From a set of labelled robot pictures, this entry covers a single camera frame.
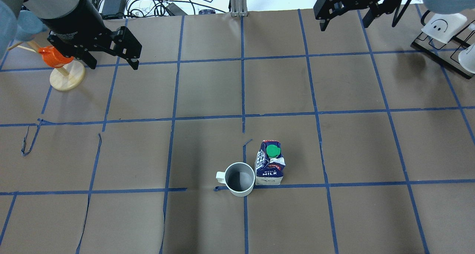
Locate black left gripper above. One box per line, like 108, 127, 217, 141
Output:
46, 0, 142, 70

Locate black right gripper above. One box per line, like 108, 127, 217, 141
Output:
313, 0, 402, 31

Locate blue white milk carton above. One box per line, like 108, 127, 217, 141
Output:
254, 140, 286, 186

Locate white HOME mug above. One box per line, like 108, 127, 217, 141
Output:
216, 162, 256, 198

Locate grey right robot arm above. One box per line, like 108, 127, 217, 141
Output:
313, 0, 475, 31

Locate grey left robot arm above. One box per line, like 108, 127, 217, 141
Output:
1, 0, 142, 70

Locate orange cup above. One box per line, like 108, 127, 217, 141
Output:
38, 45, 73, 68

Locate blue cup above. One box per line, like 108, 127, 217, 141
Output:
14, 10, 48, 42

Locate white cup at right edge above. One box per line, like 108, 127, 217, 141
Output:
458, 44, 475, 74

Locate wooden mug tree stand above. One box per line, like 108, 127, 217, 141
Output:
7, 40, 85, 91

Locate black power adapter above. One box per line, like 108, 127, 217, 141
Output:
101, 0, 126, 19

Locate white smiley face mug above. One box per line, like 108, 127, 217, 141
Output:
421, 13, 468, 44

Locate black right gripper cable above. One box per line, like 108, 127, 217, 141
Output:
392, 0, 420, 28

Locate tangled black table cables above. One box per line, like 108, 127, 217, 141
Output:
126, 0, 227, 17

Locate black wire mug rack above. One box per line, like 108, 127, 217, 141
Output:
411, 9, 474, 79

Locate aluminium frame post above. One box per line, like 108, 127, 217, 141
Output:
230, 0, 248, 17

